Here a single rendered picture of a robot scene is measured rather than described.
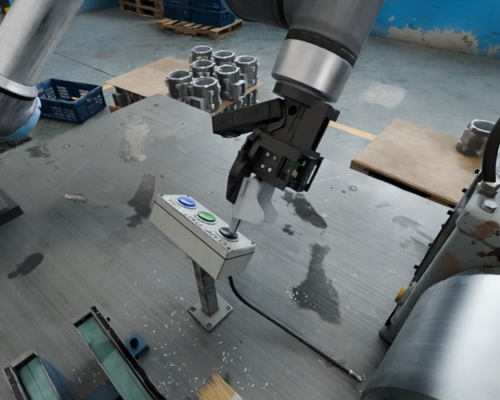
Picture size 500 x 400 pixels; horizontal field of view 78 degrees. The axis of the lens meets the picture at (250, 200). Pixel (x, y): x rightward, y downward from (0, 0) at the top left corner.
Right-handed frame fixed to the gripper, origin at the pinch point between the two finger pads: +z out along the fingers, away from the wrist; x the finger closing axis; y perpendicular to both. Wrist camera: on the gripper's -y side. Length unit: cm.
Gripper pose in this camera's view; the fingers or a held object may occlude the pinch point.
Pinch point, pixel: (232, 221)
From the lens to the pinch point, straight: 45.8
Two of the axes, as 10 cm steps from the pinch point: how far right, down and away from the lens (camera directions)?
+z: -3.8, 8.8, 2.7
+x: 5.8, -0.1, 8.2
